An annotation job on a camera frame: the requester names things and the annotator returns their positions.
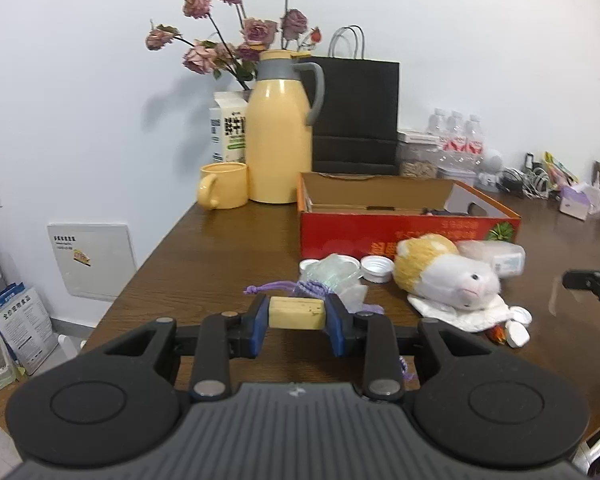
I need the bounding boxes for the clear plastic bottle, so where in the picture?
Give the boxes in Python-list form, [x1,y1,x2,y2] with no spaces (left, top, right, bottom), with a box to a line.
[457,241,527,278]

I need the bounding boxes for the yellow mug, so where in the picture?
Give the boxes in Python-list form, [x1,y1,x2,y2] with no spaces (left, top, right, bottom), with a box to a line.
[196,162,249,210]

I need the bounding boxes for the iridescent plastic bag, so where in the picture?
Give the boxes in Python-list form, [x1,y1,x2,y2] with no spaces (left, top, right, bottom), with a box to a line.
[300,254,368,313]

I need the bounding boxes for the white crumpled cloth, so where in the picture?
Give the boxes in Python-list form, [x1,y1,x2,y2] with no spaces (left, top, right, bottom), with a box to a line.
[407,294,518,333]

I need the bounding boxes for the tangle of charger cables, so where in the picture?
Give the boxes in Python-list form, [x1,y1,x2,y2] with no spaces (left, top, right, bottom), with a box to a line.
[500,152,556,198]

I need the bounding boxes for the purple cloth pouch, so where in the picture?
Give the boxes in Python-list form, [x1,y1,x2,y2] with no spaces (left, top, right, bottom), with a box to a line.
[244,280,416,386]

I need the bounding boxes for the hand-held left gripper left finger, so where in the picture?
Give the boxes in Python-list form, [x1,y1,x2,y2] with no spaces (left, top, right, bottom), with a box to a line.
[97,294,271,401]

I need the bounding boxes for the white milk carton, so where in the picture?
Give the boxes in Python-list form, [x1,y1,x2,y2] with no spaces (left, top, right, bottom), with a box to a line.
[209,91,251,165]

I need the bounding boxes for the white red flat box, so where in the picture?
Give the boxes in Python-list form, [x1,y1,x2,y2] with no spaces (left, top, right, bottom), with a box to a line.
[397,129,441,145]

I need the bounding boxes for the white robot figure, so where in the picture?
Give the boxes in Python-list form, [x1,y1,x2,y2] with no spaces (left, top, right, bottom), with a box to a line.
[480,149,506,192]

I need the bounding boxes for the red cardboard box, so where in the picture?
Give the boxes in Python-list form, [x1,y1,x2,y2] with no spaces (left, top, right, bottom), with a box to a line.
[296,171,522,262]

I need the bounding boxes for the white wall panel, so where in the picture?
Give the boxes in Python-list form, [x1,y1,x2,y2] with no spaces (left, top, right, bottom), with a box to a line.
[47,222,137,302]

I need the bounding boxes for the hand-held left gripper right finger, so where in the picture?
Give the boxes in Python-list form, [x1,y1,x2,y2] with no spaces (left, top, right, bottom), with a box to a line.
[326,292,503,402]

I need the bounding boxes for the yellow thermos jug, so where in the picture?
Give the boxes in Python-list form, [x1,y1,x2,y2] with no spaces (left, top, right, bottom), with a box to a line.
[245,50,326,205]

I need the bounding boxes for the dried pink rose bouquet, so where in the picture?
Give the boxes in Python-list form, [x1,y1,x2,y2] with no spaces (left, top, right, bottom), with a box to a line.
[146,0,323,92]

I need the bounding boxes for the white yellow plush alpaca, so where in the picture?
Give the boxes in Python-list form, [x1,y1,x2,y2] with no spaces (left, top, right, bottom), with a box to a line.
[393,234,503,310]

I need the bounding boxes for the pale yellow rectangular block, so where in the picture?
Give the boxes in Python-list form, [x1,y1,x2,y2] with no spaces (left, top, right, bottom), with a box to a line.
[269,296,327,331]

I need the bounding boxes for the purple tissue pack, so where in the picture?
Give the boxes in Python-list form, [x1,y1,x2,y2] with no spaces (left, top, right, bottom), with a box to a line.
[559,183,600,221]

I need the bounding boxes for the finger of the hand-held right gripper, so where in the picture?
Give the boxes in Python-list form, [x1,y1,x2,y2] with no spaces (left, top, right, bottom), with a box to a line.
[562,269,600,292]

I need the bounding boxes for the clear seed container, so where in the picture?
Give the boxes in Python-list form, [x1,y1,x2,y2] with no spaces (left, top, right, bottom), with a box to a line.
[399,142,441,178]

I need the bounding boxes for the colourful snack packets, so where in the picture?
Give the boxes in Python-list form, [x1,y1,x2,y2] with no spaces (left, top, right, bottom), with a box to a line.
[540,151,579,187]

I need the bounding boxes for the blue white printed bag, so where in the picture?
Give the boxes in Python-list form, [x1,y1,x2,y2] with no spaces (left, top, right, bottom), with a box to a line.
[0,282,58,376]

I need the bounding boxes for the black paper bag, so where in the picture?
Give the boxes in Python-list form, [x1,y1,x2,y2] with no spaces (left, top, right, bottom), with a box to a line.
[300,25,401,177]

